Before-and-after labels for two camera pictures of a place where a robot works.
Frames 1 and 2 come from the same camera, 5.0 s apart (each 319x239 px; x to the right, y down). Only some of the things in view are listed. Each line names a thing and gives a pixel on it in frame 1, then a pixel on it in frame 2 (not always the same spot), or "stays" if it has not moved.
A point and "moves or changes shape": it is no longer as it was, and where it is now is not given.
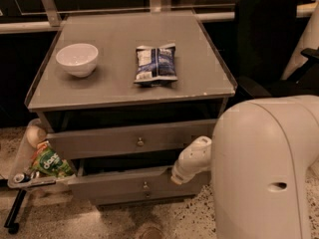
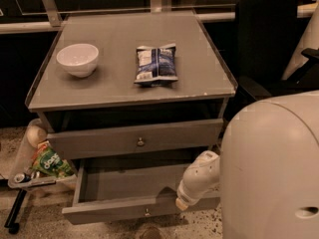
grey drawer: [134, 183] moves or changes shape
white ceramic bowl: [79, 59] stays
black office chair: [266, 29] stays
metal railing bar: [23, 27] stays
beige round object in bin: [35, 134] stays
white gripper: [189, 160] to [186, 192]
